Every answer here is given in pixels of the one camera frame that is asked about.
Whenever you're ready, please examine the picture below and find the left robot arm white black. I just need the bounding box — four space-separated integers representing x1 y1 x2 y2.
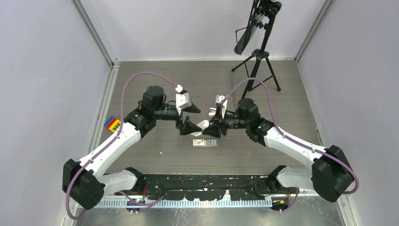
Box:
62 86 202 210

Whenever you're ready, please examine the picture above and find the white staple remover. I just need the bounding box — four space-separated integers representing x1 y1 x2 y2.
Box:
208 108 218 118

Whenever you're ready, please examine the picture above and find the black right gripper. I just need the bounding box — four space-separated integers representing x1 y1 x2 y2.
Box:
203 106 250 138

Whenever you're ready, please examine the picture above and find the black tripod stand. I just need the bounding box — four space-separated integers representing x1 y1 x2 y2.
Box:
232 29 281 92

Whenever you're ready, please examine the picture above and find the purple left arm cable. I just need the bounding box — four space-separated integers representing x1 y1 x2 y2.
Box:
64 72 183 220

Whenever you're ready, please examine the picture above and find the staple box tray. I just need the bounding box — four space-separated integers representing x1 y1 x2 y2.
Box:
205 139 218 147

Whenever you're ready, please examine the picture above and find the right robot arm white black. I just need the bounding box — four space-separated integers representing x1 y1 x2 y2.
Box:
202 96 358 202

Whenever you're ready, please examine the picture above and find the white stapler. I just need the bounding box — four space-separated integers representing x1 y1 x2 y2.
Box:
191 120 209 137

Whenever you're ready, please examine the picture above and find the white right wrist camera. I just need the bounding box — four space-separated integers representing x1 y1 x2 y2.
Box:
215 95 225 109

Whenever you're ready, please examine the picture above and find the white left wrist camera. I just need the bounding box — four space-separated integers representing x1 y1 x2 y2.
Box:
176 90 192 110

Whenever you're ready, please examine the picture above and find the yellow green colourful block toy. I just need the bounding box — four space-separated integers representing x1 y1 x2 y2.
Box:
104 116 121 132

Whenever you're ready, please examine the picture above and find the aluminium cable duct rail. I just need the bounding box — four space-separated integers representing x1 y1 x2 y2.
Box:
95 197 272 209

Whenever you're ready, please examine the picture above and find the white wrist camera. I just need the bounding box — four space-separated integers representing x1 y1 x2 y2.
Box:
215 95 225 109
176 90 192 110

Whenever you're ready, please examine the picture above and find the black tablet on tripod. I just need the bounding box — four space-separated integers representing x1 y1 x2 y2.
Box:
234 0 282 55

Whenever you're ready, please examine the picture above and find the white staple box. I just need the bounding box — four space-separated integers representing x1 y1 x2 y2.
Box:
192 139 206 147

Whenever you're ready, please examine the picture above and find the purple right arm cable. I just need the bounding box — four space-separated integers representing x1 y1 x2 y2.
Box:
219 77 359 214

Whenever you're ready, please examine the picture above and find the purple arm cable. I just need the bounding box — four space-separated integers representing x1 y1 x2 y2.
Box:
64 72 183 220
219 77 359 214

